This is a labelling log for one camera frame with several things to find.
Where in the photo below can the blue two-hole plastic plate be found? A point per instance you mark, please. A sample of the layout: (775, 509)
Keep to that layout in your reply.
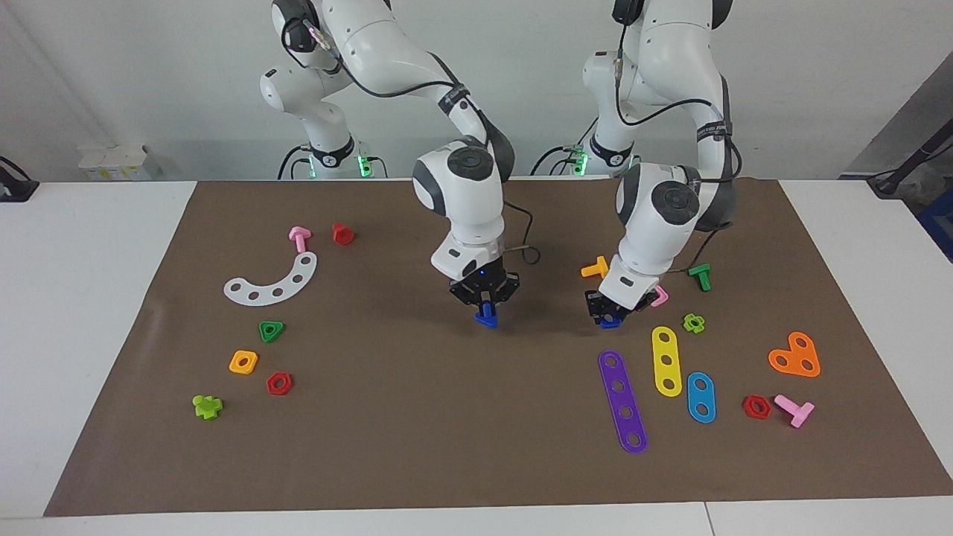
(700, 397)

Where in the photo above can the orange plastic screw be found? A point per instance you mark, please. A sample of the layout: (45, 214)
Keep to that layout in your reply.
(598, 268)

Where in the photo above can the red hexagonal-head plastic screw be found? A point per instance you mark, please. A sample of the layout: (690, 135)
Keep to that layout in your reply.
(342, 235)

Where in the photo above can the orange square plastic nut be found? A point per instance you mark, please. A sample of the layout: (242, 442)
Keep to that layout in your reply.
(234, 368)

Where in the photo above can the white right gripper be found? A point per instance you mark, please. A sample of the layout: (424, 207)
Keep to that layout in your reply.
(465, 257)

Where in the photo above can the blue square plastic nut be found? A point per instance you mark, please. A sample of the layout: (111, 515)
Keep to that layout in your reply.
(610, 324)

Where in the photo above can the yellow three-hole plastic plate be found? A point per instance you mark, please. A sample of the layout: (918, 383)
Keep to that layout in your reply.
(666, 350)

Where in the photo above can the white box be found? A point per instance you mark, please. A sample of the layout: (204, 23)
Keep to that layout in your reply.
(119, 164)

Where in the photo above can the black stand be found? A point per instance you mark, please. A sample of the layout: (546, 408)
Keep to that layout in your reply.
(890, 182)

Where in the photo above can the blue crate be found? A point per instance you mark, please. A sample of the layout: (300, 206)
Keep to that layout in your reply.
(939, 223)

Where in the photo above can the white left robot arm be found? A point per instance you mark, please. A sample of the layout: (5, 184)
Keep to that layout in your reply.
(670, 231)

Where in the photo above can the blue triangle-head plastic screw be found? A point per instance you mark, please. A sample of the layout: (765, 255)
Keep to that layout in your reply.
(488, 320)

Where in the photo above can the purple four-hole plastic plate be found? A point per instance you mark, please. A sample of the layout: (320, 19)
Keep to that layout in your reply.
(622, 399)

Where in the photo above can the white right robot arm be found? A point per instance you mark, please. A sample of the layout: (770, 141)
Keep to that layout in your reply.
(461, 193)

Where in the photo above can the dark green plastic screw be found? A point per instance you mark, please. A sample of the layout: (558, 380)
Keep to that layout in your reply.
(701, 277)

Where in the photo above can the lime green cross nut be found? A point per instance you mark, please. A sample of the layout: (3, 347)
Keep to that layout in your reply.
(686, 321)

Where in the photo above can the lime green cross-head screw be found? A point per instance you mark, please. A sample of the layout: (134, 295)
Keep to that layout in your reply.
(206, 407)

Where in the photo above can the pink plastic screw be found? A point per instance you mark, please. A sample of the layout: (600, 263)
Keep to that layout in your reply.
(299, 242)
(791, 406)

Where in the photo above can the orange heart-shaped plastic plate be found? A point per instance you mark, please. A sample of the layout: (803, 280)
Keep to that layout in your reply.
(794, 356)

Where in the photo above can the brown table mat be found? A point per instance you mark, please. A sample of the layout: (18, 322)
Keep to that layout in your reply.
(447, 432)

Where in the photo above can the pink square plastic nut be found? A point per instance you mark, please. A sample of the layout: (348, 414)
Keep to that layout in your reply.
(661, 298)

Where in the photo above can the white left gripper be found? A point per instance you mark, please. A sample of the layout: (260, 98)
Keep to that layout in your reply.
(625, 286)

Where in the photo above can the white curved five-hole plate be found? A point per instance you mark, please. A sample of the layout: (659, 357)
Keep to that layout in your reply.
(288, 286)

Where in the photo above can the red hexagonal plastic nut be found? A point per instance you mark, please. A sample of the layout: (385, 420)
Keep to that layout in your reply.
(747, 408)
(271, 384)

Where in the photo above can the green triangular plastic nut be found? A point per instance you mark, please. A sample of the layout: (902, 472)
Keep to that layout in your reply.
(266, 337)

